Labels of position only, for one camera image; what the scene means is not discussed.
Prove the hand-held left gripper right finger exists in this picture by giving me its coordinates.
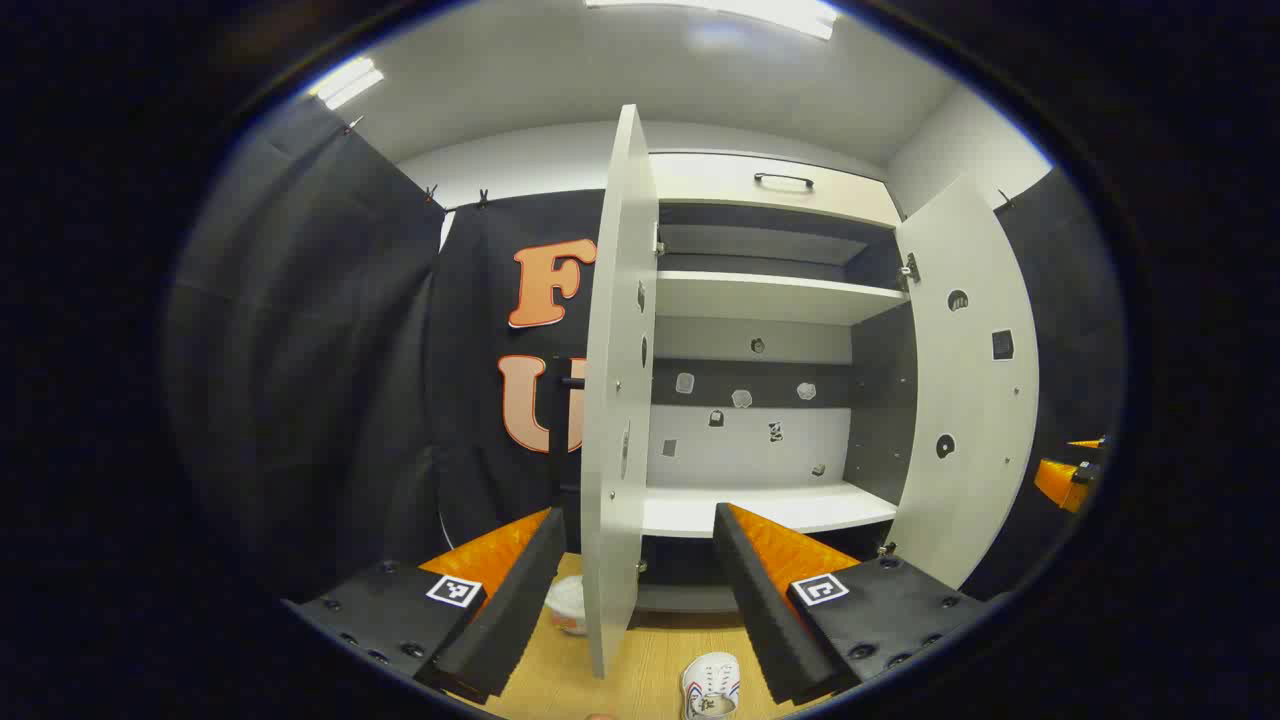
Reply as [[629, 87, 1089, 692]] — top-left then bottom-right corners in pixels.
[[712, 502, 991, 706]]

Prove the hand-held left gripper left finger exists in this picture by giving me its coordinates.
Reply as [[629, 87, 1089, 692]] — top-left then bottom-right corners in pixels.
[[285, 505, 568, 706]]

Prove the white canvas shoe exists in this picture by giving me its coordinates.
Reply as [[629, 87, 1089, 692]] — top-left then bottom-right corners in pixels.
[[681, 652, 741, 720]]

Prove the white shoe cabinet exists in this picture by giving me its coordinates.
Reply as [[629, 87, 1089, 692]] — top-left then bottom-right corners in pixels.
[[640, 150, 916, 613]]

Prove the white cabinet shelf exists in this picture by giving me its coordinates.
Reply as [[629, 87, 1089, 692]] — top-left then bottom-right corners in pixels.
[[655, 270, 909, 326], [640, 483, 898, 539]]

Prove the white cabinet drawer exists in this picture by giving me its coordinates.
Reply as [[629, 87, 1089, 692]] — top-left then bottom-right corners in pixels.
[[648, 152, 901, 229]]

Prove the white round object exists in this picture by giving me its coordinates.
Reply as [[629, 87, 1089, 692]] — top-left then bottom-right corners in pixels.
[[545, 575, 589, 636]]

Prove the black backdrop cloth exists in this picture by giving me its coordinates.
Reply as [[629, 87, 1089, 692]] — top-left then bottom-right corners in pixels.
[[165, 95, 1126, 601]]

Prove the long ceiling light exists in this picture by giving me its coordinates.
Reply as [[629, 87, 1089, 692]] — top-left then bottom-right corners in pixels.
[[585, 0, 839, 41], [310, 57, 385, 111]]

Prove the black door handle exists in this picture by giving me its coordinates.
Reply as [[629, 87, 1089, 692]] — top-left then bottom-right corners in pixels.
[[546, 355, 587, 496]]

